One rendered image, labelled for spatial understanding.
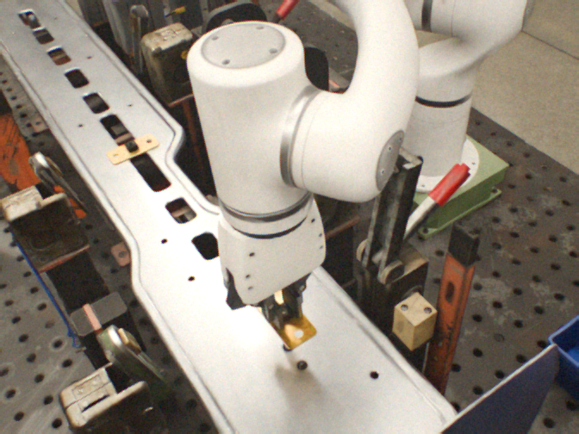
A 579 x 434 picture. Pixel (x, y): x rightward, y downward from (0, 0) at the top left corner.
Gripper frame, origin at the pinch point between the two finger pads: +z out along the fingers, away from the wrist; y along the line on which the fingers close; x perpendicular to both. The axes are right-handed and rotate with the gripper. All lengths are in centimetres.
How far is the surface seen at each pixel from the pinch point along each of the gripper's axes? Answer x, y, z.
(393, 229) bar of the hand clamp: 1.6, -14.1, -3.9
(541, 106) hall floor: -89, -180, 109
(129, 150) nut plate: -46.0, 0.7, 8.2
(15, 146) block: -76, 16, 19
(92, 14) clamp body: -103, -13, 12
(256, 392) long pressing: 2.5, 6.2, 9.3
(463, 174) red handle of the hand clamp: 0.7, -25.3, -5.1
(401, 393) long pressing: 12.2, -7.1, 9.4
